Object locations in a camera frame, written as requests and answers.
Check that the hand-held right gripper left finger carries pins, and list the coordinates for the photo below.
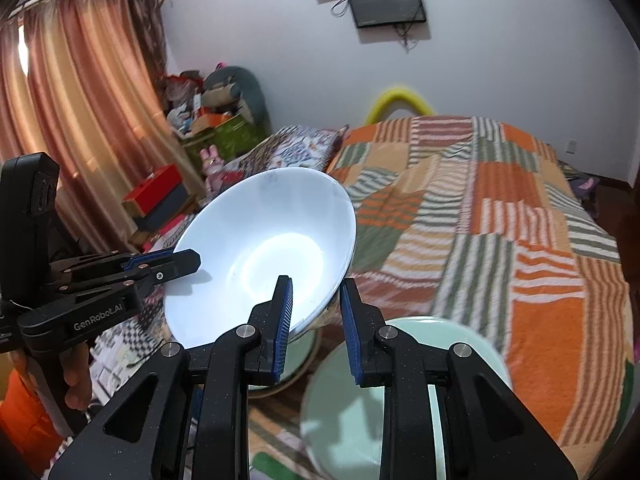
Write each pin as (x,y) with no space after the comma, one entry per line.
(282,330)

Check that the patterned pillow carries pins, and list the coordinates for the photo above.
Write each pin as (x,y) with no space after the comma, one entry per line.
(295,147)

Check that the grey stuffed toy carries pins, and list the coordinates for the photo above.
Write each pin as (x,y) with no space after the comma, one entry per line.
(240,82)

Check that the pile of assorted toys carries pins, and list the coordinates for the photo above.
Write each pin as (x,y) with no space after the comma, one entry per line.
(187,100)

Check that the white wall socket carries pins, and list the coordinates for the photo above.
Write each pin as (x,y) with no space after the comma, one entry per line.
(571,146)

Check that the green bowl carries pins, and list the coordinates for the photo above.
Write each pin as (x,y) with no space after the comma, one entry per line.
(345,420)

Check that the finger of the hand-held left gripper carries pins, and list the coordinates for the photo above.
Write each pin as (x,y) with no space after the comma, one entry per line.
(175,266)
(150,259)

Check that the orange striped blanket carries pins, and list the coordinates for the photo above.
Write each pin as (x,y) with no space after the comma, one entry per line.
(500,260)

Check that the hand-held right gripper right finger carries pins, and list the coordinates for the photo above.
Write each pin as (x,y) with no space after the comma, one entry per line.
(348,335)

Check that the pink curtain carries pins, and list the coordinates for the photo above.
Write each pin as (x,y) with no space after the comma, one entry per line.
(75,85)

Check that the person's left hand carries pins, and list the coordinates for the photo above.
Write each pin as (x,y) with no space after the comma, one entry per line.
(75,375)

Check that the green box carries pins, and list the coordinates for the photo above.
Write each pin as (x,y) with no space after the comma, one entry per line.
(230,135)

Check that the pink bunny toy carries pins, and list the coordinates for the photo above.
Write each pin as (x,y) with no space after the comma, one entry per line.
(212,165)

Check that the red box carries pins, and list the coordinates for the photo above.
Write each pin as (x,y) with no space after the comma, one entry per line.
(152,185)

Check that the person's left forearm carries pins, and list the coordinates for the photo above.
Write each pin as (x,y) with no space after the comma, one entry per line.
(25,410)

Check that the mint green plate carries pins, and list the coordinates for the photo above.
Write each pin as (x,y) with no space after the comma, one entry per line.
(302,355)

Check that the white bowl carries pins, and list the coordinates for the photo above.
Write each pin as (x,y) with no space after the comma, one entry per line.
(260,220)

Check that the small black wall monitor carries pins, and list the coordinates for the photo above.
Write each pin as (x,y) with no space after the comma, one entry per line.
(385,0)

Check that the yellow curved tube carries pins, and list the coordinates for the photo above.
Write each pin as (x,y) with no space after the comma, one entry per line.
(395,92)

